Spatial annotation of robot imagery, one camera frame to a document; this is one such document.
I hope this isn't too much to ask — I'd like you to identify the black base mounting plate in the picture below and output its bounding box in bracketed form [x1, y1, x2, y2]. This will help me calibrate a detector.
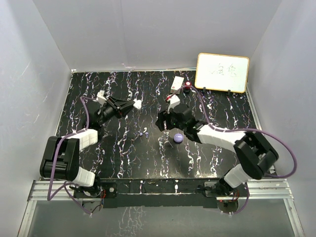
[74, 178, 248, 208]

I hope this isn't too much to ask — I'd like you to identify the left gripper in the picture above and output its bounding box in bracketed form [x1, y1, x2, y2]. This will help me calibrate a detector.
[98, 96, 136, 125]

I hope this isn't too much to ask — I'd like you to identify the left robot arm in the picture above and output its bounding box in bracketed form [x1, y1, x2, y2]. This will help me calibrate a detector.
[39, 96, 142, 197]

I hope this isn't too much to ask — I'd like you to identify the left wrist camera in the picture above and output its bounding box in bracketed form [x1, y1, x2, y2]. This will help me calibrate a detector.
[96, 90, 107, 106]

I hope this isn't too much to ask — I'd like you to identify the white earbud charging case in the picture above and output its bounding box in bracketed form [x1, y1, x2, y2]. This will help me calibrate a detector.
[133, 99, 142, 110]

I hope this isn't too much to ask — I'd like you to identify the aluminium frame rail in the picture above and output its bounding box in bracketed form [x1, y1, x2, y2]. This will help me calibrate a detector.
[18, 179, 304, 237]

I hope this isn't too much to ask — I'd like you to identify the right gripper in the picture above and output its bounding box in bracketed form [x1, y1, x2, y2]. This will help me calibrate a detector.
[156, 108, 186, 132]

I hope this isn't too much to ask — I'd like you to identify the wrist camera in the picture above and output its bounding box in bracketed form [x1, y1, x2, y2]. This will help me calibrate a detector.
[166, 95, 180, 114]
[96, 90, 107, 106]

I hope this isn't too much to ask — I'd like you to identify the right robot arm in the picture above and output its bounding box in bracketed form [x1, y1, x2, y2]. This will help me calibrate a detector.
[156, 104, 279, 196]

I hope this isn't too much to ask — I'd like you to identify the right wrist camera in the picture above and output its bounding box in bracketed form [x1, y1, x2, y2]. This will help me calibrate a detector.
[166, 95, 180, 114]

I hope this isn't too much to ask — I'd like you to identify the white whiteboard yellow frame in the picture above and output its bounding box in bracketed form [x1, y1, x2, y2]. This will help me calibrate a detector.
[195, 53, 250, 93]

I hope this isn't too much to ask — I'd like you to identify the white green box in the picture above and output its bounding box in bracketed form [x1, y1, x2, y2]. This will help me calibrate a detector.
[170, 76, 184, 93]

